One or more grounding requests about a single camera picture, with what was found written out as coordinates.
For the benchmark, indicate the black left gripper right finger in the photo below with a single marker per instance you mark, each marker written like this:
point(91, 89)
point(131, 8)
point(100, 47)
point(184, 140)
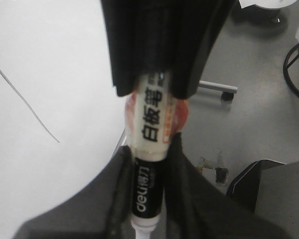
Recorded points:
point(195, 209)

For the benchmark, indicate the dark grey box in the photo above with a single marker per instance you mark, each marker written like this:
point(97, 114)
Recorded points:
point(269, 189)

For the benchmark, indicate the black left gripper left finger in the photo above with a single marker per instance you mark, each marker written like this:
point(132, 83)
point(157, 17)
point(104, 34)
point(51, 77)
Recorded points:
point(147, 36)

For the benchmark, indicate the white black whiteboard marker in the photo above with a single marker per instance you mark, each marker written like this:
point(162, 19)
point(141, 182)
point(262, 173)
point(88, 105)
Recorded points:
point(148, 178)

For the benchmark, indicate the white whiteboard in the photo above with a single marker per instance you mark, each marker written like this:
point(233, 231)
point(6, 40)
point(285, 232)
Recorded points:
point(60, 118)

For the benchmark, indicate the grey stand leg with caster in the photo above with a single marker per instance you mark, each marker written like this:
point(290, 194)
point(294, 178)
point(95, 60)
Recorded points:
point(228, 91)

